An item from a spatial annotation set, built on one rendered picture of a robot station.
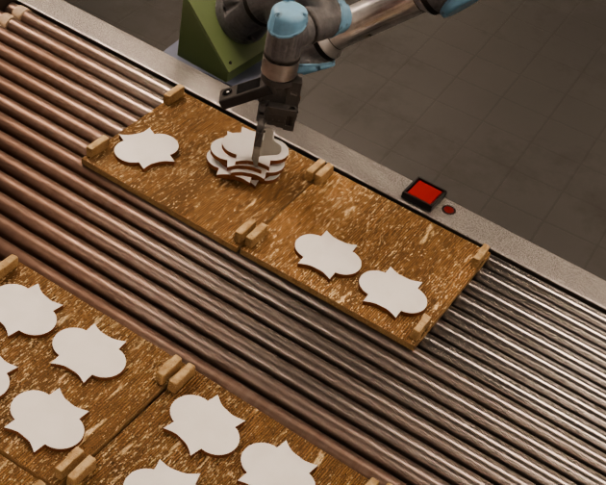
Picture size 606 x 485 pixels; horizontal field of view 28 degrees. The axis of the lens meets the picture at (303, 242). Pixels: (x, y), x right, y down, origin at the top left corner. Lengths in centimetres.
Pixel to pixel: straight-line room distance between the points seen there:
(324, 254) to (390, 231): 18
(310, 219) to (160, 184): 33
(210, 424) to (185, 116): 89
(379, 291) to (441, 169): 196
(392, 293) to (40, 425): 75
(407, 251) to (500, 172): 191
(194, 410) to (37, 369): 29
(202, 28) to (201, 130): 35
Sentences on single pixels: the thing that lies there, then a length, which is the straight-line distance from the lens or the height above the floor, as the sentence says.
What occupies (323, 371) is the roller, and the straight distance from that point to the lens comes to 227.
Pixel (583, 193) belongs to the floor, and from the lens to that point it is 444.
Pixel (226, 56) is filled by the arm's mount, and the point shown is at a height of 93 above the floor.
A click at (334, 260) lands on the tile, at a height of 95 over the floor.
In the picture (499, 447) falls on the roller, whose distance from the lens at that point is 225.
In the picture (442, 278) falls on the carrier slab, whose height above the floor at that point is 94.
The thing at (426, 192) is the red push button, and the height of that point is 93.
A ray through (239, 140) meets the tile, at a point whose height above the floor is 99.
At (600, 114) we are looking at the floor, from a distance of 488.
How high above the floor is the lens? 259
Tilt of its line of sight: 42 degrees down
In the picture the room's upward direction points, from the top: 12 degrees clockwise
